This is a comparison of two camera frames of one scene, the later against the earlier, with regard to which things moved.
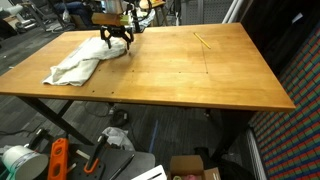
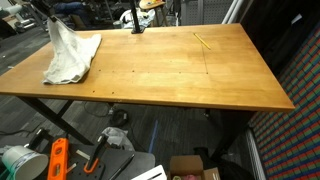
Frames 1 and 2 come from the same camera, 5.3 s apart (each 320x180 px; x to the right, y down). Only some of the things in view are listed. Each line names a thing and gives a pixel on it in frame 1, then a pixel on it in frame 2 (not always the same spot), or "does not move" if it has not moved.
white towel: [79, 68] to [73, 53]
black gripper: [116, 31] to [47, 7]
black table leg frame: [59, 116] does not move
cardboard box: [191, 167] does not move
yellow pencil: [208, 46] does not move
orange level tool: [58, 164] does not move
